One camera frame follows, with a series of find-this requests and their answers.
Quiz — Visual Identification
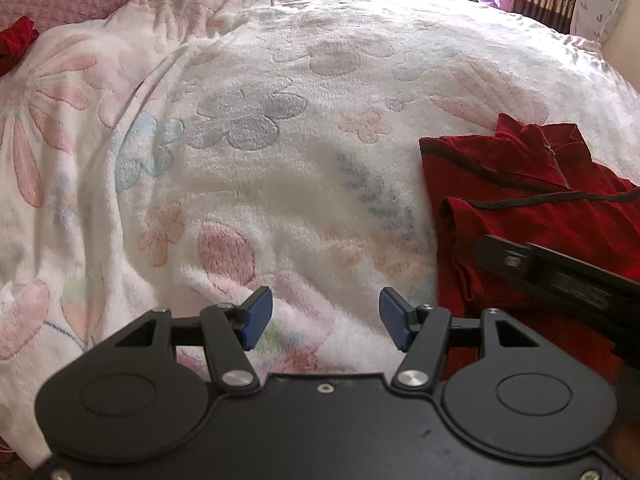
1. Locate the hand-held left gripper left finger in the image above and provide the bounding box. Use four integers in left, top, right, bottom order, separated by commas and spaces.
95, 286, 274, 394

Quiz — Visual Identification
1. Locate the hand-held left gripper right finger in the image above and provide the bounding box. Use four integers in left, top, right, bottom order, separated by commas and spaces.
378, 287, 553, 393

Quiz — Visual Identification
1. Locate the red zip-neck top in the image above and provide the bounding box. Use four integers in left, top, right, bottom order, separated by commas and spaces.
419, 113, 640, 386

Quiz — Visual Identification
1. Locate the white floral fleece blanket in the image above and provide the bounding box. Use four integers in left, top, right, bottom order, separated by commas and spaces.
0, 0, 640, 467

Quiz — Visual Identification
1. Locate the white leaf-print pillow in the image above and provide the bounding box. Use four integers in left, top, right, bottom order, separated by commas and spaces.
570, 0, 626, 44

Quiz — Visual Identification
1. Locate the small red cloth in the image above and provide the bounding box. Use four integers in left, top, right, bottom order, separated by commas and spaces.
0, 15, 40, 77

